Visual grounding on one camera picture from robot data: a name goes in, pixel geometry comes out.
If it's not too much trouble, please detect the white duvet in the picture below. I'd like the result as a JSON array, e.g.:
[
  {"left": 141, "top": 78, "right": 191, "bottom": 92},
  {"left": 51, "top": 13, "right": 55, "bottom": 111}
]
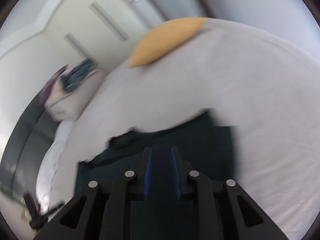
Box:
[{"left": 35, "top": 119, "right": 78, "bottom": 214}]

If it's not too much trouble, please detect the purple cushion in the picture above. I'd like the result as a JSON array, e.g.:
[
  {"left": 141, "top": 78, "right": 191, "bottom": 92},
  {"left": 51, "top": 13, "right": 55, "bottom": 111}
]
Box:
[{"left": 41, "top": 64, "right": 68, "bottom": 103}]

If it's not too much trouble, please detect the yellow pillow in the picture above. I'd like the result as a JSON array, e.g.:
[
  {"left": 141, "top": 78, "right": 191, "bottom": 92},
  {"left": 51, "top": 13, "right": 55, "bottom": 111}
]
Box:
[{"left": 127, "top": 17, "right": 211, "bottom": 69}]

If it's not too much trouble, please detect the white sheeted bed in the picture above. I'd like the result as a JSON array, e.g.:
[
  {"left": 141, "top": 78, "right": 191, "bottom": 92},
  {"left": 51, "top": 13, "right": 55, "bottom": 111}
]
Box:
[{"left": 35, "top": 17, "right": 320, "bottom": 240}]

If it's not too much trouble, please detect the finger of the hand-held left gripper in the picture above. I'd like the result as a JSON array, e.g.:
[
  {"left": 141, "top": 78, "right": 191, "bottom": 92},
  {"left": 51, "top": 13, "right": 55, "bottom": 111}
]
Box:
[
  {"left": 41, "top": 200, "right": 66, "bottom": 218},
  {"left": 22, "top": 192, "right": 42, "bottom": 218}
]

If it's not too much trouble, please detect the blue grey cloth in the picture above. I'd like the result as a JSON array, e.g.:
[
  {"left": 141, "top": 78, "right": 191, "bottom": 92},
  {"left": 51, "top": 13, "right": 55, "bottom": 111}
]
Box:
[{"left": 59, "top": 58, "right": 97, "bottom": 93}]

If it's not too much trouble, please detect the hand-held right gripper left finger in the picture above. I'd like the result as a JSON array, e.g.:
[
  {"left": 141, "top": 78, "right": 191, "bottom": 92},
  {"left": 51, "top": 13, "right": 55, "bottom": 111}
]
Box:
[{"left": 32, "top": 147, "right": 152, "bottom": 240}]

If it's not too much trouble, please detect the dark green headboard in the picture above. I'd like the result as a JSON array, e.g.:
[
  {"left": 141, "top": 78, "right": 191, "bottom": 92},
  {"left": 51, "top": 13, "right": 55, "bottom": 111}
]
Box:
[{"left": 0, "top": 89, "right": 66, "bottom": 196}]

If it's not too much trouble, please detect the dark green sweater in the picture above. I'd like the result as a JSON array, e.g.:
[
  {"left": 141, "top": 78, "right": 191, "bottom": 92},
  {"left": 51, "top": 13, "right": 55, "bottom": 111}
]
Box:
[{"left": 76, "top": 108, "right": 241, "bottom": 240}]

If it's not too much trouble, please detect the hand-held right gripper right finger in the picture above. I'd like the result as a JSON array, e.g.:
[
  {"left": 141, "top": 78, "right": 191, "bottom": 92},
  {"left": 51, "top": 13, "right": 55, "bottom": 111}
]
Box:
[{"left": 171, "top": 146, "right": 288, "bottom": 240}]

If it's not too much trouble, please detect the cream wardrobe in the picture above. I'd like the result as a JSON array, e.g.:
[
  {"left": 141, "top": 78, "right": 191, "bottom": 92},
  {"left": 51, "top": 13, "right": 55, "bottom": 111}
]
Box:
[{"left": 0, "top": 0, "right": 177, "bottom": 87}]

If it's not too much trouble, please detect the folded beige comforter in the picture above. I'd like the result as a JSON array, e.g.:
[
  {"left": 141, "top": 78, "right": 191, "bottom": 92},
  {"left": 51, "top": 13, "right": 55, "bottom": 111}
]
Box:
[{"left": 44, "top": 66, "right": 106, "bottom": 122}]

